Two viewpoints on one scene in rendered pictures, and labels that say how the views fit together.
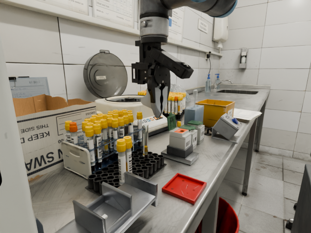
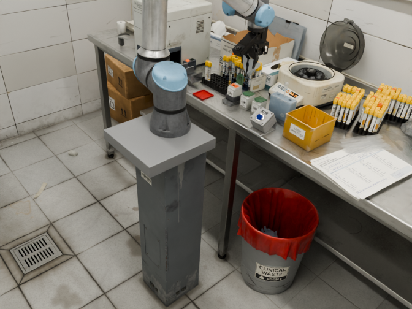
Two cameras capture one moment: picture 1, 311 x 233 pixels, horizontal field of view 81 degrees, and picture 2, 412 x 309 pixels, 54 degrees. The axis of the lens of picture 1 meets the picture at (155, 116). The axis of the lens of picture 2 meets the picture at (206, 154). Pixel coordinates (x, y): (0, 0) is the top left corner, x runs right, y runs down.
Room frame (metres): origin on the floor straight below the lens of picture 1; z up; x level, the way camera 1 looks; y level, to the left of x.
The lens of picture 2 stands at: (0.71, -1.61, 1.70)
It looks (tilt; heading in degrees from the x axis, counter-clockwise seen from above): 36 degrees down; 103
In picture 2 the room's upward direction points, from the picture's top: 4 degrees clockwise
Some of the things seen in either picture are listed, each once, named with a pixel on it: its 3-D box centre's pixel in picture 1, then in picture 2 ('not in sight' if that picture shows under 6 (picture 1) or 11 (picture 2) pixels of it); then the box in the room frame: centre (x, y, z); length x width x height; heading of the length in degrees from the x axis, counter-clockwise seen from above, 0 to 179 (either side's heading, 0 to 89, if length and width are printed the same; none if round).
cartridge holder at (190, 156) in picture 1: (179, 151); (233, 97); (0.46, -0.07, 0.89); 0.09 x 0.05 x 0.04; 55
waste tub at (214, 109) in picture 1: (214, 113); (308, 127); (0.79, -0.26, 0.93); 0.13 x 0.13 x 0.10; 53
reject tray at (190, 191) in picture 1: (184, 187); (203, 94); (0.33, -0.06, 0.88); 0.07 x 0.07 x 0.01; 56
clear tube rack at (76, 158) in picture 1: (108, 145); (242, 76); (0.46, 0.13, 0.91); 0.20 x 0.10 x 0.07; 146
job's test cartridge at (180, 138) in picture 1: (180, 141); (234, 92); (0.46, -0.07, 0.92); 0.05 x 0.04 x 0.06; 55
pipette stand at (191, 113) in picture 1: (194, 119); (281, 108); (0.68, -0.15, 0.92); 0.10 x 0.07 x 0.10; 148
